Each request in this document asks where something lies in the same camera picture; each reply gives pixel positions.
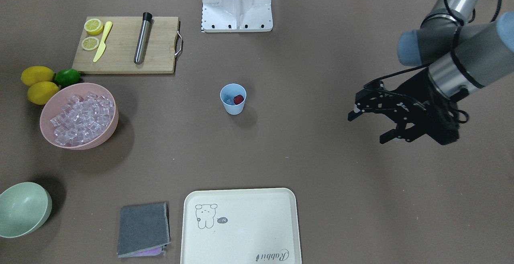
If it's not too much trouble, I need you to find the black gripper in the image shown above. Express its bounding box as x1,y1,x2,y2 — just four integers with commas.
348,68,459,145

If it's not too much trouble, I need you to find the red strawberry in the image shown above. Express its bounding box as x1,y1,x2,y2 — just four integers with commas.
234,95,245,105

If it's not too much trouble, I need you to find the clear ice cube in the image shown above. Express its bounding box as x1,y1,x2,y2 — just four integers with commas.
224,97,237,106

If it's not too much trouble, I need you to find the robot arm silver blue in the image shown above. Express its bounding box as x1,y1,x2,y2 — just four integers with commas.
348,0,513,145

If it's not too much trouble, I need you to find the light blue plastic cup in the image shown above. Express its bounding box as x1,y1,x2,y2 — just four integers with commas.
220,83,247,115

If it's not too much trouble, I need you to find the pink bowl of ice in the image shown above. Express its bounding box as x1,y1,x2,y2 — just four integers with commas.
40,83,118,150

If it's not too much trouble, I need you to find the cream rabbit tray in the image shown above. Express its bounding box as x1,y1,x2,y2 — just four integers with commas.
180,187,302,264

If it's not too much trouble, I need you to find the steel muddler black tip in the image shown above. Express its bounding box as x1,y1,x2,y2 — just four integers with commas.
133,12,153,65

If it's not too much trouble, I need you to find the wooden cutting board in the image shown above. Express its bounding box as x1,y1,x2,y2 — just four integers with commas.
72,15,181,74

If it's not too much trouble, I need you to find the folded grey cloth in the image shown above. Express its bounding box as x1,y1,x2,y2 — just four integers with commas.
117,202,171,258

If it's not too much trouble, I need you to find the yellow plastic knife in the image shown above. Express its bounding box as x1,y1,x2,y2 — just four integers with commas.
92,21,113,63

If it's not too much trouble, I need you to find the lemon half slice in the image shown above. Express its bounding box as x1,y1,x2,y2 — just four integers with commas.
83,18,104,36

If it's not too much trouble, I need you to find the green lime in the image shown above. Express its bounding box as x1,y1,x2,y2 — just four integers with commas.
54,69,81,88

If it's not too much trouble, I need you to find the whole yellow lemon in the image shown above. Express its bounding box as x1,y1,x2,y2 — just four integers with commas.
20,65,55,87

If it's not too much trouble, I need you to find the mint green bowl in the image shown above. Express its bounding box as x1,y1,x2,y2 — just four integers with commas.
0,182,53,238

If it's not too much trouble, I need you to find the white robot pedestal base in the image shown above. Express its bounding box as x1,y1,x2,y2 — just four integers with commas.
201,0,273,32

